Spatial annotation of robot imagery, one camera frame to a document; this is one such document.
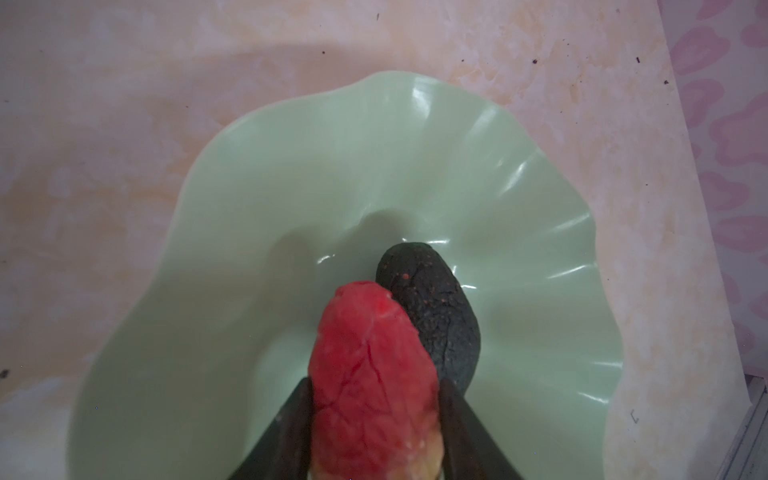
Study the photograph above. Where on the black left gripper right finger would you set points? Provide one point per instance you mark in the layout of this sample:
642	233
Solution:
470	453

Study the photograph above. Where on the dark fake avocado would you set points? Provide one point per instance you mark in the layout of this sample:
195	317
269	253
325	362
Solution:
424	285

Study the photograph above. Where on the light green wavy fruit bowl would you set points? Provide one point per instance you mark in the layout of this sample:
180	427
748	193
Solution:
297	198

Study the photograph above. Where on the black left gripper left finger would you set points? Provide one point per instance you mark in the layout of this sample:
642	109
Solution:
283	452

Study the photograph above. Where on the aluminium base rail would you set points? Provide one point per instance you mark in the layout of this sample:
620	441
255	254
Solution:
747	457

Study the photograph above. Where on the red yellow fake peach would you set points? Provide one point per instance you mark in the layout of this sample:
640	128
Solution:
375	391

